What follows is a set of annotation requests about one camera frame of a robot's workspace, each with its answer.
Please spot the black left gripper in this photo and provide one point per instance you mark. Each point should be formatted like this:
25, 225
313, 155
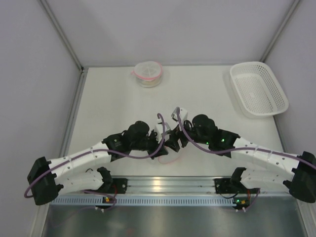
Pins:
155, 145

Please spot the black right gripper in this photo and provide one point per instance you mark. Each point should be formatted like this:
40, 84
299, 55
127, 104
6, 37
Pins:
177, 136

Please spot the white mesh laundry bag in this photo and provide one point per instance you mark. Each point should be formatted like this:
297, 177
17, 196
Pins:
148, 74
171, 157

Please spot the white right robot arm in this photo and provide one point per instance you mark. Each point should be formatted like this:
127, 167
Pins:
263, 168

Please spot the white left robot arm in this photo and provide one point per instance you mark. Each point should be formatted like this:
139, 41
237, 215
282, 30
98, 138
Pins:
85, 170

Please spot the white plastic basket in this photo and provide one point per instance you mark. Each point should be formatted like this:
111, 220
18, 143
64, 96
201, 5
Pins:
257, 90

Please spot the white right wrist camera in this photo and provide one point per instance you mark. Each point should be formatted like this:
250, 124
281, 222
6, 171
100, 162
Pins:
179, 113

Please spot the aluminium mounting rail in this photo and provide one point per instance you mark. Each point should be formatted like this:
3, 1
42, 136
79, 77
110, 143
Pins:
148, 185

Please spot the aluminium frame post left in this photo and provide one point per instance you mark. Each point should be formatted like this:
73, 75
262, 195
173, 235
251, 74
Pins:
61, 33

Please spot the aluminium frame post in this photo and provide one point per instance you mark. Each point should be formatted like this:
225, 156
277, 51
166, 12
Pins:
61, 33
283, 24

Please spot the white slotted cable duct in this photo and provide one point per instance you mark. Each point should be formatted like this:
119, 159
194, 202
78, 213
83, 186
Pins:
147, 201

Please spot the aluminium frame post right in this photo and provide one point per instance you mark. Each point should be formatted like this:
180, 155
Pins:
283, 24

